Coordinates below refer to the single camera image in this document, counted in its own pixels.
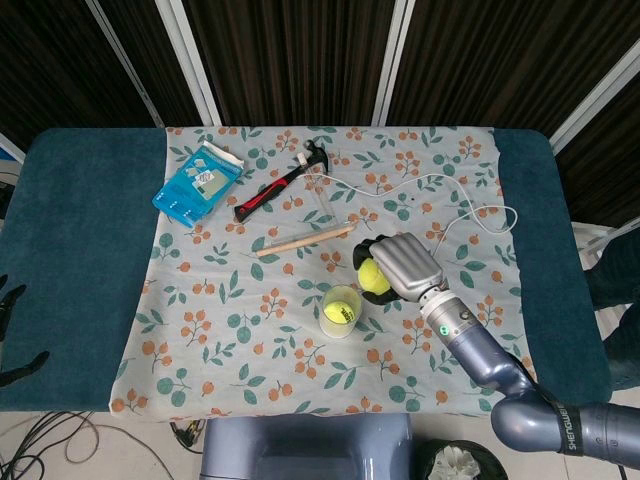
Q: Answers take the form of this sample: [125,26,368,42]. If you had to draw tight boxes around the person in dark trousers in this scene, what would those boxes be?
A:
[582,234,640,391]

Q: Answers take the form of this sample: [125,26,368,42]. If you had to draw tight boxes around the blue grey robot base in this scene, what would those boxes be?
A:
[199,413,416,480]

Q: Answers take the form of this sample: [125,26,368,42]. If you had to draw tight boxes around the floor cables bundle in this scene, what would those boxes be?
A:
[0,409,207,480]

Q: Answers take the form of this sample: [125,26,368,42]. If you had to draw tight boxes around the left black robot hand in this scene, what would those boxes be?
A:
[0,272,51,391]

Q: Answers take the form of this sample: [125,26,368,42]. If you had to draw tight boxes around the black waste bin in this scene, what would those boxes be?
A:
[414,438,506,480]

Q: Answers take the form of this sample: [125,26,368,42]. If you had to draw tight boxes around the clear plastic cup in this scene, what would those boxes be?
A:
[319,284,362,340]

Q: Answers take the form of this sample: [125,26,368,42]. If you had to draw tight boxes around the floral orange green tablecloth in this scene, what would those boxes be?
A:
[108,125,539,419]

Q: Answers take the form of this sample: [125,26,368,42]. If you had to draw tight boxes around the dark white framed folding screen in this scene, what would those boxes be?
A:
[0,0,640,231]

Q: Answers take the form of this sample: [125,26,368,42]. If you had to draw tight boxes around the light wooden stick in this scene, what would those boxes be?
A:
[255,223,357,259]

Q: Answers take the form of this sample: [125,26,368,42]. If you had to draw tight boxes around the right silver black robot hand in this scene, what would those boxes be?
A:
[352,232,447,306]

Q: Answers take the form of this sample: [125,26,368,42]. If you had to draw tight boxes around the blue tissue packet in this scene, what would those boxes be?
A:
[151,140,245,230]

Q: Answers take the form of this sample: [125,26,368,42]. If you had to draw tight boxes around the plain yellow tennis ball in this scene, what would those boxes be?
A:
[356,258,389,294]

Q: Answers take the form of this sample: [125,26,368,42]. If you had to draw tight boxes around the clear glass tube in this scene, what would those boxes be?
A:
[312,169,337,219]
[267,222,351,249]

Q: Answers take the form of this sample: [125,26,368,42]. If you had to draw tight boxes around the white cable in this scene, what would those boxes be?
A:
[319,172,519,256]

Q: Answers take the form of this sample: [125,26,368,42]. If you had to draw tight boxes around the teal table cover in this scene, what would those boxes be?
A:
[0,127,614,414]

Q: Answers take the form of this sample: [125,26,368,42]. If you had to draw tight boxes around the black red handled hammer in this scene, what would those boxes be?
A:
[233,139,331,225]

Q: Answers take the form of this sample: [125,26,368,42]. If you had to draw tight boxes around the white crumpled paper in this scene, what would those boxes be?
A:
[432,444,482,480]

